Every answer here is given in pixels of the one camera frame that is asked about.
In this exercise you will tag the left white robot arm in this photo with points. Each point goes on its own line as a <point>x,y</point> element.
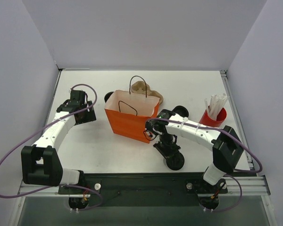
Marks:
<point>40,162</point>

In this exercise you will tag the black paper coffee cup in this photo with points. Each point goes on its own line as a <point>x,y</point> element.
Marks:
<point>176,162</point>

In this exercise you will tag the brown cardboard cup carrier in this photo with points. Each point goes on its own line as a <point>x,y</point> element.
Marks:
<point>151,91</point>

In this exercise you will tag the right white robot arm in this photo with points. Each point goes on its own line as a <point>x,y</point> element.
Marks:
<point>223,143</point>

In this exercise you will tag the orange paper bag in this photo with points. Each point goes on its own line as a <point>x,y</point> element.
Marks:
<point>128,111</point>

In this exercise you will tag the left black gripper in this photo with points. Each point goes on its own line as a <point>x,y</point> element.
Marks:
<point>85,116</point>

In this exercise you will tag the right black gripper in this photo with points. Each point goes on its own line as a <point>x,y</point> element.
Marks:
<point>150,128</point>

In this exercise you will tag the stack of black lids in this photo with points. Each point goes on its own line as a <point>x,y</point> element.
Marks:
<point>181,110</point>

